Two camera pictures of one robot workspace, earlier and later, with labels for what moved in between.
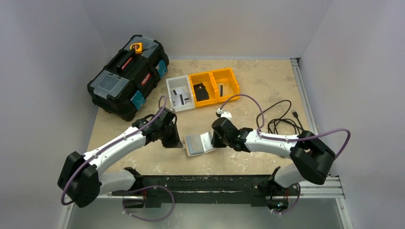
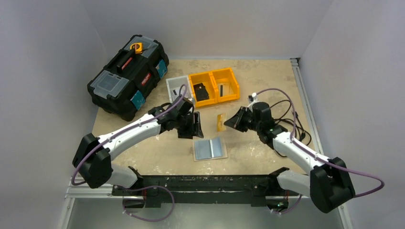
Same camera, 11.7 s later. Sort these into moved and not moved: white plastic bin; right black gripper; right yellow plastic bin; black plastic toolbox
Moved: right black gripper
Not moved: right yellow plastic bin; black plastic toolbox; white plastic bin
